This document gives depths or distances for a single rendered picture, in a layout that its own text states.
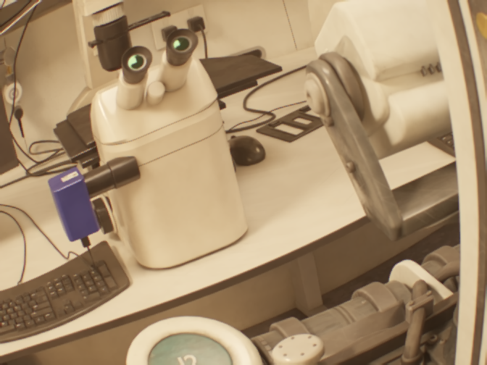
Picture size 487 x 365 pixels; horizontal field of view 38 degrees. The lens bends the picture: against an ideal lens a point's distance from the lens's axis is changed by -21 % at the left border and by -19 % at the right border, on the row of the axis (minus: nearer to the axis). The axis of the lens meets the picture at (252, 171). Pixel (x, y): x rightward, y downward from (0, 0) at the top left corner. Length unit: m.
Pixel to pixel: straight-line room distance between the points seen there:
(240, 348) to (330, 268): 1.83
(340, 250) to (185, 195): 1.24
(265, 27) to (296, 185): 0.75
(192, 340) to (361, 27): 0.31
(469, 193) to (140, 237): 0.96
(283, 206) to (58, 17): 0.83
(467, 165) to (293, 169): 1.17
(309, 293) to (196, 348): 1.69
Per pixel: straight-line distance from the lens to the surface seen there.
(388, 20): 0.49
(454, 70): 0.35
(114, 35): 1.39
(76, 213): 1.20
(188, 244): 1.30
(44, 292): 1.31
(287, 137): 1.65
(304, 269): 2.28
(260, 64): 1.46
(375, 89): 0.48
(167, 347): 0.65
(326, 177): 1.48
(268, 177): 1.52
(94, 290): 1.28
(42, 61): 1.95
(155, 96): 1.21
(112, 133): 1.22
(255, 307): 2.40
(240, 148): 1.59
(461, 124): 0.36
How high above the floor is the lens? 1.40
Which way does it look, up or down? 25 degrees down
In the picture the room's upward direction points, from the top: 14 degrees counter-clockwise
